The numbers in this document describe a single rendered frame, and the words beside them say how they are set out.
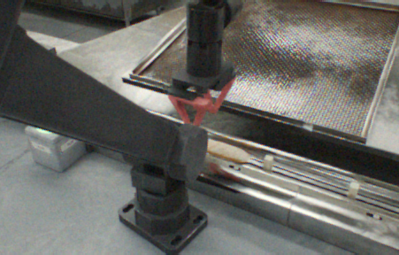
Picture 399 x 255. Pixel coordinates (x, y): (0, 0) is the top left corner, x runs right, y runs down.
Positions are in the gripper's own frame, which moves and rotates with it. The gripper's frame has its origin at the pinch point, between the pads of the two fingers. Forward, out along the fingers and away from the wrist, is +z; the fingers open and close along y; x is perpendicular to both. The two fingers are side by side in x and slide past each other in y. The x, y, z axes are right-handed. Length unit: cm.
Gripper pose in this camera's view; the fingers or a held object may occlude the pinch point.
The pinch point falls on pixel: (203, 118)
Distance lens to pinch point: 68.0
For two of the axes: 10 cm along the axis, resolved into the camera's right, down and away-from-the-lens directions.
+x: 8.7, 2.7, -4.1
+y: -4.9, 4.7, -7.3
